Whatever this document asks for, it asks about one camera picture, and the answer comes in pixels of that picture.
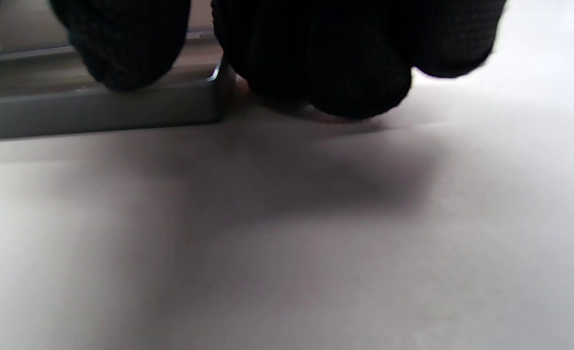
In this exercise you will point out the person's right hand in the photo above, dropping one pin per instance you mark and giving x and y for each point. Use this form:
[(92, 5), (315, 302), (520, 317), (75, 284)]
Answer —
[(335, 53)]

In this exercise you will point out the black pencil case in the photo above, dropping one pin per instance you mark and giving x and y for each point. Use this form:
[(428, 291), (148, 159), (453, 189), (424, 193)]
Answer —
[(97, 112)]

